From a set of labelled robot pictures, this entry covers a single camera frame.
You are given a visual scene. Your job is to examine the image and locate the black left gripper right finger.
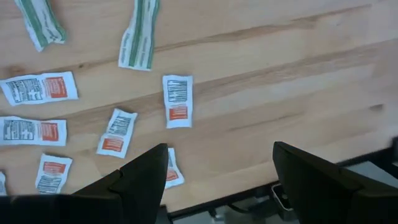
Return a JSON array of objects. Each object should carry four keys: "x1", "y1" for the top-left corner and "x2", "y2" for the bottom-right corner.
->
[{"x1": 272, "y1": 141, "x2": 398, "y2": 224}]

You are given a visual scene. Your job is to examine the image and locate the white red-print packet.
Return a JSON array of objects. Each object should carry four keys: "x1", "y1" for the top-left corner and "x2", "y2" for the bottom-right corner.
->
[
  {"x1": 0, "y1": 115, "x2": 68, "y2": 147},
  {"x1": 164, "y1": 147, "x2": 185, "y2": 190},
  {"x1": 162, "y1": 74, "x2": 194, "y2": 129},
  {"x1": 0, "y1": 71, "x2": 79, "y2": 107},
  {"x1": 96, "y1": 108, "x2": 139, "y2": 159},
  {"x1": 0, "y1": 170, "x2": 7, "y2": 196},
  {"x1": 34, "y1": 153, "x2": 73, "y2": 195}
]

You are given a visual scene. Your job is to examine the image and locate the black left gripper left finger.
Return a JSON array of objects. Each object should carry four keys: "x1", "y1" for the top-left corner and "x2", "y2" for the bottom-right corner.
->
[{"x1": 0, "y1": 142, "x2": 169, "y2": 224}]

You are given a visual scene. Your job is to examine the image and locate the white green-stripe packet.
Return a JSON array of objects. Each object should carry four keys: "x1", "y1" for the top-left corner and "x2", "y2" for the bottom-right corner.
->
[
  {"x1": 118, "y1": 0, "x2": 161, "y2": 72},
  {"x1": 14, "y1": 0, "x2": 68, "y2": 52}
]

